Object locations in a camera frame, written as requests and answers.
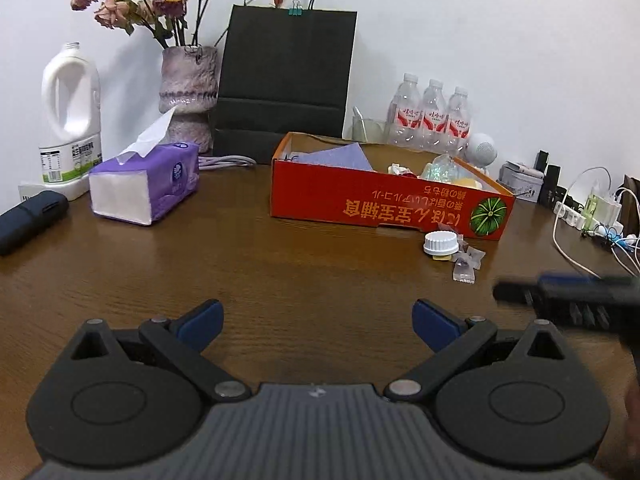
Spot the red cardboard box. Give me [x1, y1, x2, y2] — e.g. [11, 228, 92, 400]
[270, 132, 516, 243]

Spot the purple-grey ceramic vase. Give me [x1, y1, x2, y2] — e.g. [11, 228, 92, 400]
[159, 46, 220, 156]

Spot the purple tissue pack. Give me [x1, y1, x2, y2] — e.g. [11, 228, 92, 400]
[89, 106, 201, 226]

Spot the white round speaker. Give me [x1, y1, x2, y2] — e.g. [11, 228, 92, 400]
[462, 132, 498, 176]

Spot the white plastic milk jug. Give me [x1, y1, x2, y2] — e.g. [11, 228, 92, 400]
[39, 42, 103, 201]

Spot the white bottle cap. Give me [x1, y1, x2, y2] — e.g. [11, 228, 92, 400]
[422, 230, 460, 257]

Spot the black paper bag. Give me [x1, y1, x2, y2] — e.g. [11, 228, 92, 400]
[212, 0, 358, 166]

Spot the clear glass cup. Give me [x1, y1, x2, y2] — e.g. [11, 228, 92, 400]
[351, 106, 388, 143]

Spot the clear water bottle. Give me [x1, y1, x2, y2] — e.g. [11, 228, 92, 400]
[387, 73, 423, 148]
[445, 86, 473, 157]
[420, 79, 449, 153]

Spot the purple cloth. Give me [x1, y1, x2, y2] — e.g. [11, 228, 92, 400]
[295, 142, 376, 172]

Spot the flat white box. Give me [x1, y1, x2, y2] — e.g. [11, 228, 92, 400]
[19, 180, 91, 203]

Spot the white power strip with chargers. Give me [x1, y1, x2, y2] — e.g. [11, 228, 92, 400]
[552, 167, 640, 281]

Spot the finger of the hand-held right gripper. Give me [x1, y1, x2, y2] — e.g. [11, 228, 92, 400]
[537, 271, 640, 292]
[492, 280, 621, 311]

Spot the small black box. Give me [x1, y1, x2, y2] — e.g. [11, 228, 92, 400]
[535, 150, 566, 193]

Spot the dark blue case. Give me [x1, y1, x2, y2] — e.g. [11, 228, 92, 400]
[0, 190, 70, 257]

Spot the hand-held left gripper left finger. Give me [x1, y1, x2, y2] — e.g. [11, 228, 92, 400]
[70, 299, 251, 403]

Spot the pale green plastic bag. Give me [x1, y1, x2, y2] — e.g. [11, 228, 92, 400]
[420, 154, 463, 181]

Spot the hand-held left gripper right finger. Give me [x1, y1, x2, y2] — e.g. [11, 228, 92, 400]
[385, 298, 576, 403]

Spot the grey tin box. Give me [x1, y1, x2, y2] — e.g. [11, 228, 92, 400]
[499, 160, 545, 203]

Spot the clear plastic wrapper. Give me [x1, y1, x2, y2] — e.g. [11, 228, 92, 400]
[450, 234, 487, 285]

